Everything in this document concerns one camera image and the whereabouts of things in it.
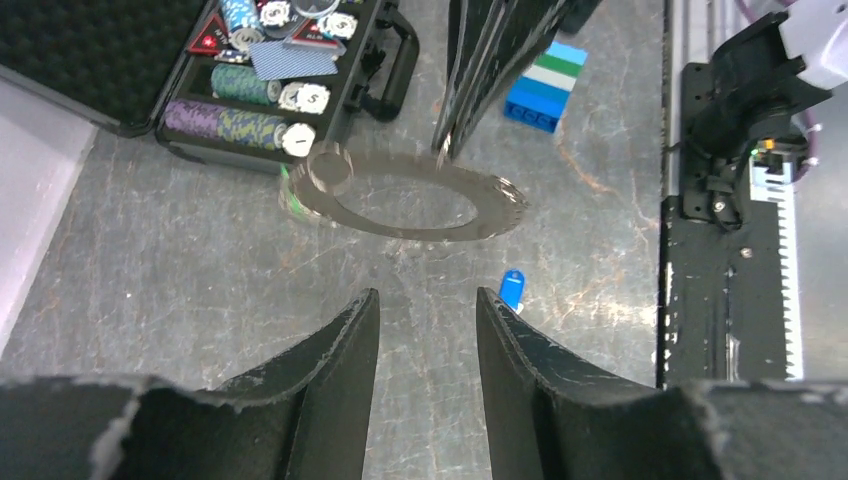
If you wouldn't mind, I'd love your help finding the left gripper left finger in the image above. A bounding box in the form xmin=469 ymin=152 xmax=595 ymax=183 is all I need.
xmin=1 ymin=288 xmax=381 ymax=479

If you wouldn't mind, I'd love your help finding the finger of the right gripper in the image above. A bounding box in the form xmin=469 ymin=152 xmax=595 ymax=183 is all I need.
xmin=432 ymin=0 xmax=503 ymax=151
xmin=445 ymin=0 xmax=583 ymax=159

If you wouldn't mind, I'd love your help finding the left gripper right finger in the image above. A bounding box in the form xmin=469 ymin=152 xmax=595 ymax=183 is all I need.
xmin=476 ymin=287 xmax=847 ymax=479

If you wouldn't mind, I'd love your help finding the key with blue tag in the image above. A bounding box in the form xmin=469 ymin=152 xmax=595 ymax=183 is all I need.
xmin=498 ymin=269 xmax=525 ymax=314

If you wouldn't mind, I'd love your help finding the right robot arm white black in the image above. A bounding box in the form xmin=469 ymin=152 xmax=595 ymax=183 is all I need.
xmin=432 ymin=1 xmax=847 ymax=231

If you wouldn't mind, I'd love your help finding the blue green white brick stack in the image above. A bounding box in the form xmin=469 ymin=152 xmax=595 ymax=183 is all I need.
xmin=503 ymin=41 xmax=588 ymax=134

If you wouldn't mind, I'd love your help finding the playing card deck blue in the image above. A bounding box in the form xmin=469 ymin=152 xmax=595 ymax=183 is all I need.
xmin=249 ymin=41 xmax=339 ymax=80

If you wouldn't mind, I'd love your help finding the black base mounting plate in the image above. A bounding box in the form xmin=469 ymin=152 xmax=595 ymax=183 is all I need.
xmin=655 ymin=65 xmax=789 ymax=388

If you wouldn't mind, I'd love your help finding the black poker chip case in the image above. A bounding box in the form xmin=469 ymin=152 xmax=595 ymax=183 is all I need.
xmin=1 ymin=1 xmax=420 ymax=173

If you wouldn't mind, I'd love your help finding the white toothed cable rail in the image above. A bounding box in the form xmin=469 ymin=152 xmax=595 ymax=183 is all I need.
xmin=749 ymin=139 xmax=804 ymax=380

